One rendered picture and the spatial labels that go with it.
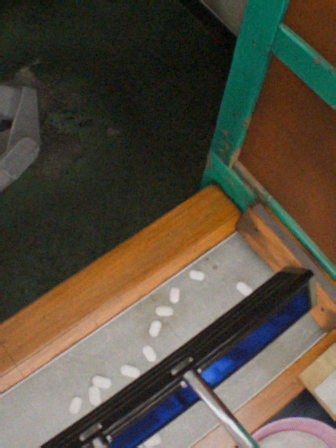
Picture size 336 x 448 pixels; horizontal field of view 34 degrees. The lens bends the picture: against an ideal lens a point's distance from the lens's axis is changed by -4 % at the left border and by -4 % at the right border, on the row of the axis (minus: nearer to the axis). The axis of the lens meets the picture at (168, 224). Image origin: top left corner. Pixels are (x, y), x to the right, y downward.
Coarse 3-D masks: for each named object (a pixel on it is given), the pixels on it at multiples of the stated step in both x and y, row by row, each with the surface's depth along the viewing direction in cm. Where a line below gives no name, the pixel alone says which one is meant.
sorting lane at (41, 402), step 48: (240, 240) 124; (192, 288) 118; (96, 336) 112; (144, 336) 113; (192, 336) 113; (288, 336) 115; (48, 384) 106; (240, 384) 110; (0, 432) 101; (48, 432) 102; (192, 432) 104
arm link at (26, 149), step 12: (24, 144) 87; (36, 144) 88; (12, 156) 86; (24, 156) 88; (36, 156) 89; (0, 168) 87; (12, 168) 87; (24, 168) 88; (0, 180) 89; (12, 180) 90; (0, 192) 90
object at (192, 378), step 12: (192, 360) 74; (192, 372) 72; (192, 384) 72; (204, 384) 72; (204, 396) 71; (216, 396) 71; (216, 408) 70; (216, 420) 70; (228, 420) 69; (84, 432) 69; (228, 432) 69; (240, 432) 69; (96, 444) 67; (108, 444) 67; (240, 444) 68; (252, 444) 68
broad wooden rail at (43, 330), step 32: (224, 192) 126; (160, 224) 121; (192, 224) 122; (224, 224) 123; (128, 256) 117; (160, 256) 118; (192, 256) 120; (64, 288) 113; (96, 288) 114; (128, 288) 114; (32, 320) 109; (64, 320) 110; (96, 320) 112; (0, 352) 106; (32, 352) 106; (0, 384) 104
